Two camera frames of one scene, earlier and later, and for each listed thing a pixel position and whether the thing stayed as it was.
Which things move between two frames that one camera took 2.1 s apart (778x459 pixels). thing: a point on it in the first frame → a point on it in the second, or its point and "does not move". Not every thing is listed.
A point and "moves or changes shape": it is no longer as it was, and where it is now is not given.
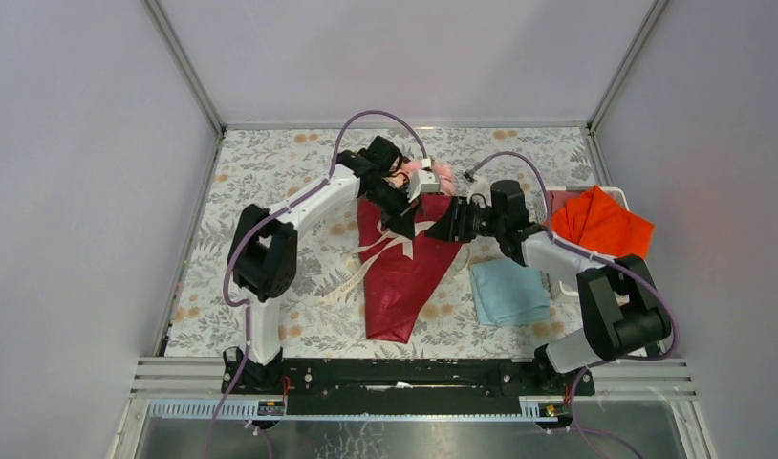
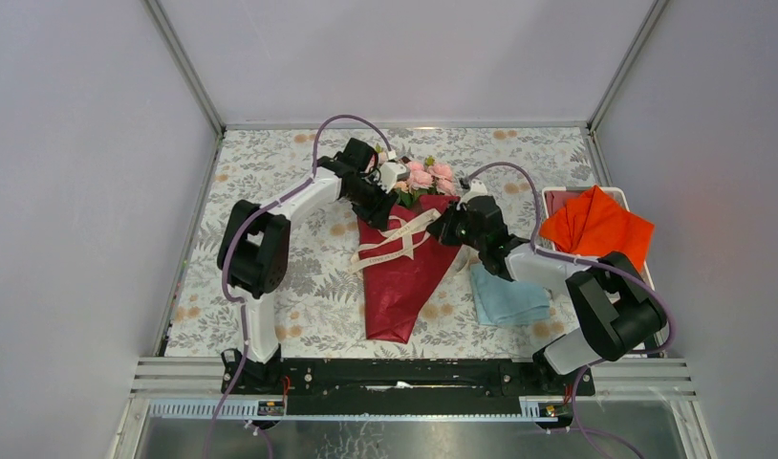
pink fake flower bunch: x=442 y=172 does not move
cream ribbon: x=393 y=230 moves or changes shape
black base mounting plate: x=406 y=386 does not move
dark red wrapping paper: x=400 y=273 does not move
